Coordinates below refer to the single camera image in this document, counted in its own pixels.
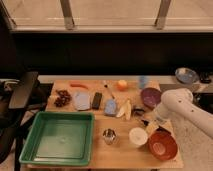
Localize small dark clip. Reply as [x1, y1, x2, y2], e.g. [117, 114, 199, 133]
[133, 106, 145, 116]

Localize blue scrub brush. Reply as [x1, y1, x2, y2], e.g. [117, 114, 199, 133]
[103, 81, 117, 116]

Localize orange carrot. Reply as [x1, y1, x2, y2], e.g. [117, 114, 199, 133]
[70, 83, 89, 90]

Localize small metal cup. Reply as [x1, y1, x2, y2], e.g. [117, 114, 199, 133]
[103, 129, 116, 145]

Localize black rectangular block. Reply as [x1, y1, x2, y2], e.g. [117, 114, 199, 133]
[92, 92, 102, 109]

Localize wooden table board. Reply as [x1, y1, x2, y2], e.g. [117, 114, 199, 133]
[29, 80, 183, 170]

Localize grey plate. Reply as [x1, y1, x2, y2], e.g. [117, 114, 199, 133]
[175, 67, 199, 84]

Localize black brush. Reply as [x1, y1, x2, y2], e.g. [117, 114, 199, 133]
[141, 119, 170, 134]

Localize black office chair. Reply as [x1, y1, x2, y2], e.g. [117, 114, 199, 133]
[0, 72, 47, 171]

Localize dark red grapes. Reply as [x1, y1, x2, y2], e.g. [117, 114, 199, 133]
[54, 90, 71, 107]

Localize white paper cup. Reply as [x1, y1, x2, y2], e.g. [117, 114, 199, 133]
[129, 127, 148, 147]

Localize red bowl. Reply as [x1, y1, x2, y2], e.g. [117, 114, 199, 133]
[148, 131, 178, 161]

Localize peeled banana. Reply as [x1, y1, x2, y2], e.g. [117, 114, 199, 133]
[116, 100, 132, 120]

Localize orange fruit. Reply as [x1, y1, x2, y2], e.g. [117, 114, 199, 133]
[117, 80, 128, 91]

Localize green plastic tray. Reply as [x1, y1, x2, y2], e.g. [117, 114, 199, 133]
[19, 112, 94, 166]

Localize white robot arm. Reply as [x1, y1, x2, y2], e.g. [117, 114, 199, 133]
[145, 88, 213, 139]

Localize purple bowl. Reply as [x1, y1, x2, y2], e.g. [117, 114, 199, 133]
[140, 87, 161, 109]

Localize blue plastic cup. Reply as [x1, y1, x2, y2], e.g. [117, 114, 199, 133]
[139, 75, 148, 89]

